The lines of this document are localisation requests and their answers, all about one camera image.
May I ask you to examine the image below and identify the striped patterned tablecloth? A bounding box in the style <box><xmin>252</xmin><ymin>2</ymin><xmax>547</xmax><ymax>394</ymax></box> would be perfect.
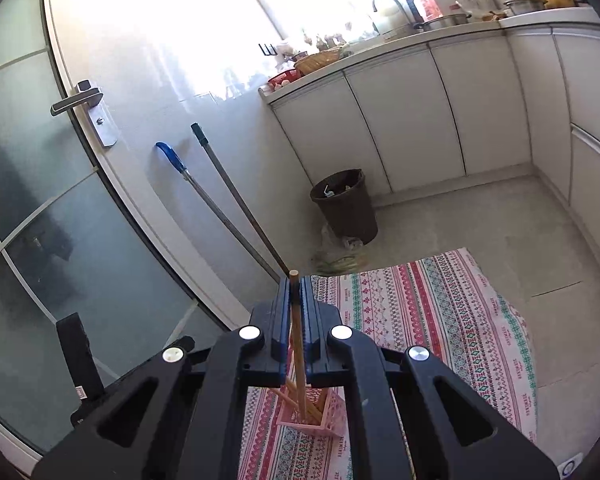
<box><xmin>237</xmin><ymin>247</ymin><xmax>538</xmax><ymax>480</ymax></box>

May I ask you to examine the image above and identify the frosted glass sliding door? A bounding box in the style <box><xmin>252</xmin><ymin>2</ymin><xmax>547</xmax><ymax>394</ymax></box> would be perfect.
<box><xmin>0</xmin><ymin>0</ymin><xmax>231</xmax><ymax>461</ymax></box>

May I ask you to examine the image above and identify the grey broom pole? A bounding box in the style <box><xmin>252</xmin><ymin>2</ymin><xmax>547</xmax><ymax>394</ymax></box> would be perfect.
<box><xmin>190</xmin><ymin>122</ymin><xmax>291</xmax><ymax>278</ymax></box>

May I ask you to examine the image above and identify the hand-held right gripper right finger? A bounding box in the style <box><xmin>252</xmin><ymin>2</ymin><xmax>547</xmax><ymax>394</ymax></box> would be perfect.
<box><xmin>300</xmin><ymin>276</ymin><xmax>561</xmax><ymax>480</ymax></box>

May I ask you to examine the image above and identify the shallow steel pan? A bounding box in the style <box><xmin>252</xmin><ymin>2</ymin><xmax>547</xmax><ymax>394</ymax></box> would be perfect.
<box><xmin>502</xmin><ymin>0</ymin><xmax>548</xmax><ymax>17</ymax></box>

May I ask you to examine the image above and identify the clear plastic bag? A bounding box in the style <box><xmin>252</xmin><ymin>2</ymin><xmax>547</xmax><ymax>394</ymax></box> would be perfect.
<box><xmin>312</xmin><ymin>225</ymin><xmax>368</xmax><ymax>276</ymax></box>

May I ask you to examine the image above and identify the dark brown trash bin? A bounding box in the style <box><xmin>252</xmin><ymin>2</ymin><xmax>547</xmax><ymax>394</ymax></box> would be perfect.
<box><xmin>310</xmin><ymin>169</ymin><xmax>379</xmax><ymax>245</ymax></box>

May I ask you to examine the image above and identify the blue-handled mop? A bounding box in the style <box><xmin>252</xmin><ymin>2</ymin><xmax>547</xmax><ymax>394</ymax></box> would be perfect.
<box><xmin>155</xmin><ymin>141</ymin><xmax>281</xmax><ymax>281</ymax></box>

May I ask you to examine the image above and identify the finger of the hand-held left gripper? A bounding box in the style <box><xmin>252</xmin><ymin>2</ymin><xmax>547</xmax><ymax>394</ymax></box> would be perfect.
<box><xmin>56</xmin><ymin>312</ymin><xmax>105</xmax><ymax>403</ymax></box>

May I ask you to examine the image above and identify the metal door handle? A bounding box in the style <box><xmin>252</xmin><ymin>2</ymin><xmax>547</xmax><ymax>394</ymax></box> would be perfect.
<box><xmin>50</xmin><ymin>80</ymin><xmax>118</xmax><ymax>148</ymax></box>

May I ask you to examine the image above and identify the woven wicker basket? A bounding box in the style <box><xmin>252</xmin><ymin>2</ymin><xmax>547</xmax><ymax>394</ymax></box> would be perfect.
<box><xmin>294</xmin><ymin>47</ymin><xmax>343</xmax><ymax>76</ymax></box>

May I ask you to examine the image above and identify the white kitchen base cabinet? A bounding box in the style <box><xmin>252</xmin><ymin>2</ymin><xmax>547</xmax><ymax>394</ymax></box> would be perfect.
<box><xmin>259</xmin><ymin>7</ymin><xmax>600</xmax><ymax>241</ymax></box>

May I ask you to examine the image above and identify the pink perforated plastic basket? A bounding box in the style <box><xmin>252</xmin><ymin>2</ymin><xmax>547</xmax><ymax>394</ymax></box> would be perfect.
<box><xmin>275</xmin><ymin>385</ymin><xmax>348</xmax><ymax>442</ymax></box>

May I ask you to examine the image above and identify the white kettle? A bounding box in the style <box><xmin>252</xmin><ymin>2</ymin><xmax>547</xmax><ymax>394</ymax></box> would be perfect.
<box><xmin>371</xmin><ymin>0</ymin><xmax>408</xmax><ymax>36</ymax></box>

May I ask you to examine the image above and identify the wide steel pot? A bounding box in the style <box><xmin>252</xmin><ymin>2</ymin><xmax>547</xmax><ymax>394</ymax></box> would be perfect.
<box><xmin>414</xmin><ymin>12</ymin><xmax>473</xmax><ymax>33</ymax></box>

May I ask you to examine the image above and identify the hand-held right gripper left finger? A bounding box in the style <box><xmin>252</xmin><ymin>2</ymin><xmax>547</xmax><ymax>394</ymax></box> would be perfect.
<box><xmin>32</xmin><ymin>276</ymin><xmax>301</xmax><ymax>480</ymax></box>

